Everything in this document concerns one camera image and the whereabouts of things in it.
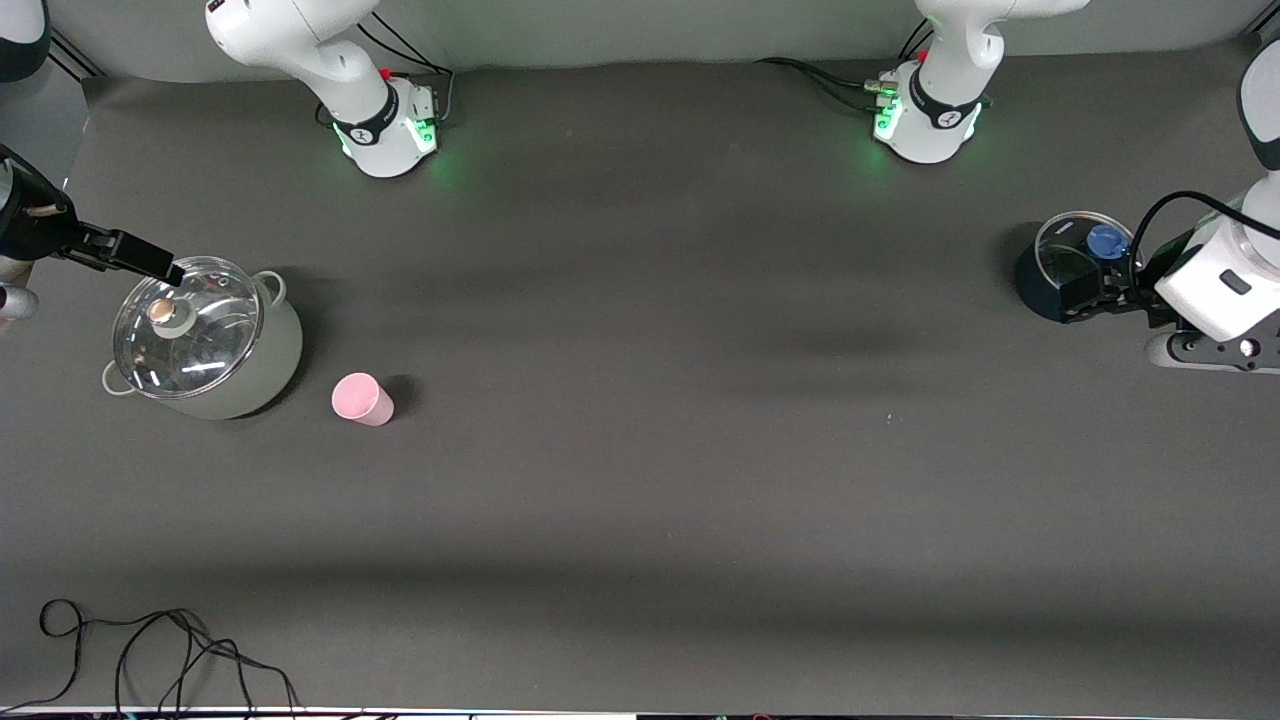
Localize black right base cable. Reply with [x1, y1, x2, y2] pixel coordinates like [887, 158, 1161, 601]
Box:
[375, 10, 458, 126]

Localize pink plastic cup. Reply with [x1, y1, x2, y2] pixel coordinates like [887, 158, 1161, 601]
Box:
[331, 372, 395, 428]

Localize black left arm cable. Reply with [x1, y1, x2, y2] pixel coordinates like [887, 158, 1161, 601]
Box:
[1128, 190, 1280, 293]

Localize black base cable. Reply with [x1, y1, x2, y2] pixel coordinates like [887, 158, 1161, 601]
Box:
[795, 68, 886, 106]
[375, 10, 458, 126]
[895, 15, 936, 61]
[755, 57, 881, 91]

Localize loose black tangled cable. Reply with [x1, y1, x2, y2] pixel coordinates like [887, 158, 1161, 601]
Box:
[0, 598, 301, 716]

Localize grey-green cooking pot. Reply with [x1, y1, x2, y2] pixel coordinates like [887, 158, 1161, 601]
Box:
[101, 262, 304, 421]

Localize glass pot lid beige knob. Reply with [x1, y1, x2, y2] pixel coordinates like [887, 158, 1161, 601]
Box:
[112, 256, 263, 400]

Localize black left base cable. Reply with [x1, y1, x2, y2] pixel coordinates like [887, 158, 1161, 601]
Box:
[755, 57, 881, 91]
[795, 68, 886, 106]
[895, 15, 936, 61]

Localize dark blue saucepan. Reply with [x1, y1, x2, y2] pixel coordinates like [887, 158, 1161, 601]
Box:
[1014, 222, 1136, 323]

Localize dark grey table cover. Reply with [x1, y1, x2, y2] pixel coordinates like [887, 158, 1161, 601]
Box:
[0, 35, 1280, 713]

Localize glass saucepan lid blue knob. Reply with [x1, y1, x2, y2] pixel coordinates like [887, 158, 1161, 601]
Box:
[1034, 210, 1141, 291]

